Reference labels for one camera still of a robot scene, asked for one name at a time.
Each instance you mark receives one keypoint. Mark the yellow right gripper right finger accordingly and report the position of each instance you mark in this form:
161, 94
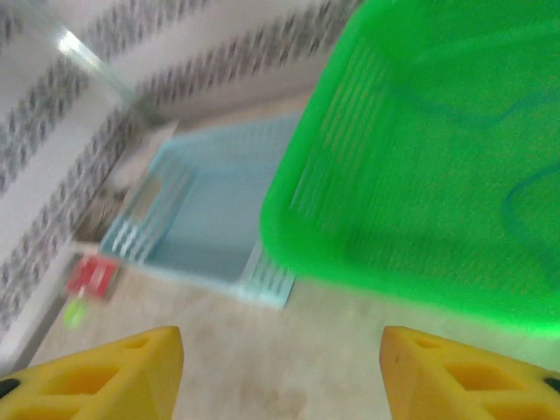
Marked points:
420, 385

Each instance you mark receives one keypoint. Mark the small green object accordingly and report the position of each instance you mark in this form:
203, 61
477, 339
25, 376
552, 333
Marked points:
74, 314

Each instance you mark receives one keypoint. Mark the green plastic basket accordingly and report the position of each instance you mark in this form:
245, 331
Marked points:
415, 197

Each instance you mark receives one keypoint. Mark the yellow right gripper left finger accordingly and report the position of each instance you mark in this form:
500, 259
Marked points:
131, 394

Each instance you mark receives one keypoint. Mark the light blue plastic basket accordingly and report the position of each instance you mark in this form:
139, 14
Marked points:
210, 219

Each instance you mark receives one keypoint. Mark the small red box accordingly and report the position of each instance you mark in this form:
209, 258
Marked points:
92, 277

